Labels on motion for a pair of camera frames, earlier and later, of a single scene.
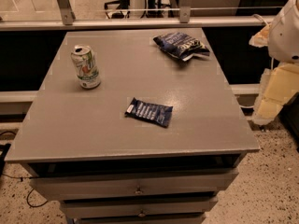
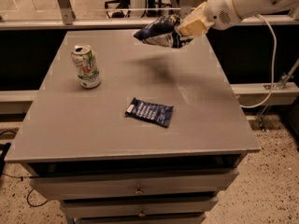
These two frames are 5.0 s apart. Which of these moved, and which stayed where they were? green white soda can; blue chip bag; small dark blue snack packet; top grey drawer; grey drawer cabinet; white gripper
Moved: blue chip bag; white gripper
Stayed: green white soda can; top grey drawer; small dark blue snack packet; grey drawer cabinet
